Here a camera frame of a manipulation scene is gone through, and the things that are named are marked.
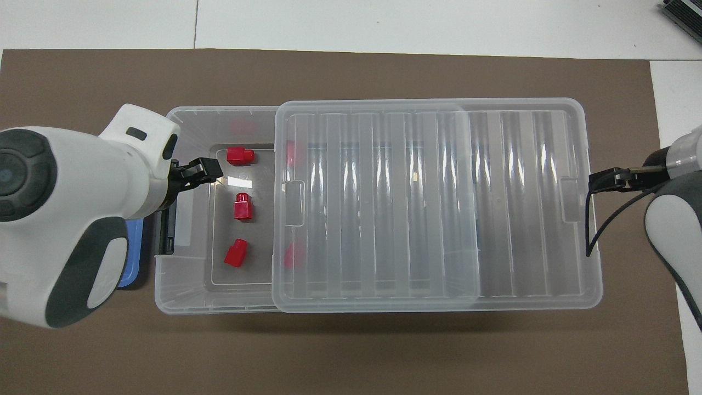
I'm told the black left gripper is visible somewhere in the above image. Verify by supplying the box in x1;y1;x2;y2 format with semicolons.
163;157;224;212

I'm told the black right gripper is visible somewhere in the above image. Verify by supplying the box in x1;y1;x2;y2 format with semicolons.
588;147;673;191

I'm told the red plastic block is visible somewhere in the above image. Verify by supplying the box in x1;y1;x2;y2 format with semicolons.
226;146;256;166
283;241;307;269
224;238;248;268
285;140;305;168
234;192;254;221

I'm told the clear ribbed plastic lid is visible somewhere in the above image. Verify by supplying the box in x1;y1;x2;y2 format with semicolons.
271;98;604;313

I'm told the blue plastic tray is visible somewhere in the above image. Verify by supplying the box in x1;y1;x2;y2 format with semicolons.
117;218;146;290

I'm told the clear plastic storage box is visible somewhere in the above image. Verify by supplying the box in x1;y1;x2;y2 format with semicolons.
155;106;483;314

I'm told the grey ribbed device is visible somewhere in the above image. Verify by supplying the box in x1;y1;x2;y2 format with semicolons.
660;0;702;44

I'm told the brown table mat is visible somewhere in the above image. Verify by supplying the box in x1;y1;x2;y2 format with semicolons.
0;48;689;395

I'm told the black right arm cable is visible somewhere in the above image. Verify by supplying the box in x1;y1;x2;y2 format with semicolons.
584;167;667;257

